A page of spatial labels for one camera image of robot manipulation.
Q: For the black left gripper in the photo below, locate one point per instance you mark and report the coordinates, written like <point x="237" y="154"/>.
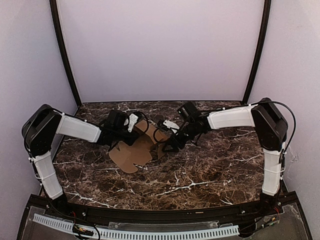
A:
<point x="130" y="141"/>

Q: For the left black frame post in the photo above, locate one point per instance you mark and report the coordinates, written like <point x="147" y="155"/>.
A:
<point x="63" y="52"/>

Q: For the black frame post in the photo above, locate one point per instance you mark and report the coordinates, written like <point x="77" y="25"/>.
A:
<point x="63" y="52"/>
<point x="259" y="49"/>

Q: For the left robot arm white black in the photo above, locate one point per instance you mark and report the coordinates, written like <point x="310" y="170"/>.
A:
<point x="40" y="130"/>

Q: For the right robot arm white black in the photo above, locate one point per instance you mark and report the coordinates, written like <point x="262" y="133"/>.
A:
<point x="268" y="122"/>

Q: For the brown cardboard box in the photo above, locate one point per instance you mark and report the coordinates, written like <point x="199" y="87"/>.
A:
<point x="147" y="146"/>

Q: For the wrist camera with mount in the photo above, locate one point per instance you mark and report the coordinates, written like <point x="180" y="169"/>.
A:
<point x="132" y="120"/>
<point x="167" y="124"/>

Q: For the right black frame post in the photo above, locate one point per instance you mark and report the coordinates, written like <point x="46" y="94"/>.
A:
<point x="259" y="49"/>

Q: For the white slotted cable duct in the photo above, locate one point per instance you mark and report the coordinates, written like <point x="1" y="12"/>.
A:
<point x="130" y="231"/>

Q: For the black front table rail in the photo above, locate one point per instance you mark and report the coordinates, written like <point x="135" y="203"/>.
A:
<point x="237" y="214"/>

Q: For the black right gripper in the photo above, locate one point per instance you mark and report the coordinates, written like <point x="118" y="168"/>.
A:
<point x="175" y="140"/>

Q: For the right small circuit board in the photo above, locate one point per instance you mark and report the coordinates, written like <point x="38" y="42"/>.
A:
<point x="269" y="221"/>

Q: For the small circuit board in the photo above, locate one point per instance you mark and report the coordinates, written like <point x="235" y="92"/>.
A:
<point x="82" y="233"/>
<point x="269" y="221"/>

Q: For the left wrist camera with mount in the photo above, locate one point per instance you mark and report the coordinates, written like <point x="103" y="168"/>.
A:
<point x="132" y="120"/>

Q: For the left small circuit board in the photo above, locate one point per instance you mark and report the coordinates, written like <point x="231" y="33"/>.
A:
<point x="82" y="233"/>

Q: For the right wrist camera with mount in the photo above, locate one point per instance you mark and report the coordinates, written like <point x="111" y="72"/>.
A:
<point x="167" y="124"/>

